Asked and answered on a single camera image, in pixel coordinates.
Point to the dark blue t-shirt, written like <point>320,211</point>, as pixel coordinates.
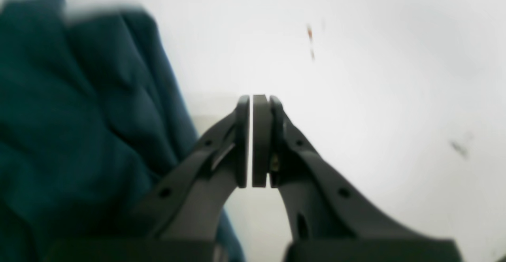
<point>91,121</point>

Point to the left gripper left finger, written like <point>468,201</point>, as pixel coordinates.
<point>181,219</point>

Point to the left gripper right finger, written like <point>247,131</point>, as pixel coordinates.
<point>330,220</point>

